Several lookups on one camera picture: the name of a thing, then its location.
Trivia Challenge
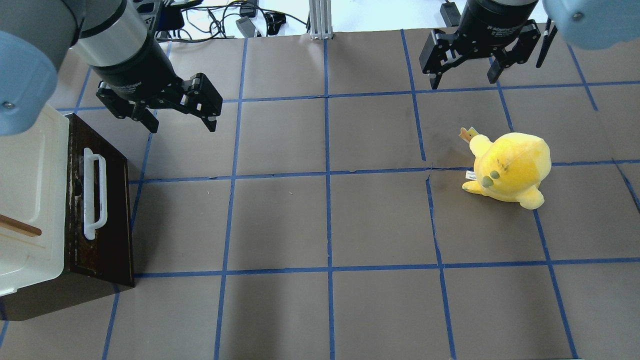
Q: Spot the dark wooden drawer cabinet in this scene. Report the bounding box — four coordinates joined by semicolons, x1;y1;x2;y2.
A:
1;114;135;321

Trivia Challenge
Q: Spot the cream plastic storage box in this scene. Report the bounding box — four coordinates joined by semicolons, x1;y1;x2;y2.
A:
0;104;70;296

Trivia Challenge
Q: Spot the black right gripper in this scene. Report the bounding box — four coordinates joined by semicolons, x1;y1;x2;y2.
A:
419;0;558;91

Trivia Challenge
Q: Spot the brown paper table mat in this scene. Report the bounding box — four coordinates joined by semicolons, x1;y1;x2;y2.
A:
1;29;640;360

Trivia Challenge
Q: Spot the wooden stick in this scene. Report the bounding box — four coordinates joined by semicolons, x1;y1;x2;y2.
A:
0;214;42;238

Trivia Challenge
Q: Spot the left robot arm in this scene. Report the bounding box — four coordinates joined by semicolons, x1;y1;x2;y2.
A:
0;0;223;136

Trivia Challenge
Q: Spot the aluminium frame post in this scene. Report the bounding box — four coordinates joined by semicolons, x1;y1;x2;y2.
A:
308;0;334;40

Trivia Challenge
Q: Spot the yellow plush toy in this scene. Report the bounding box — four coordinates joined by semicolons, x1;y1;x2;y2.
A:
459;127;552;210

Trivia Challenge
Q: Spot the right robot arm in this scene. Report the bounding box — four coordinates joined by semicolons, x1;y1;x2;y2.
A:
419;0;640;90

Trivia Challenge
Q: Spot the white drawer handle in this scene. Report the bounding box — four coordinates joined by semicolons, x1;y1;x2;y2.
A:
82;147;108;240

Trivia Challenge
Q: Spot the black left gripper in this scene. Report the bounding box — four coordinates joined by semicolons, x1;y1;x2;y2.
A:
93;39;223;133

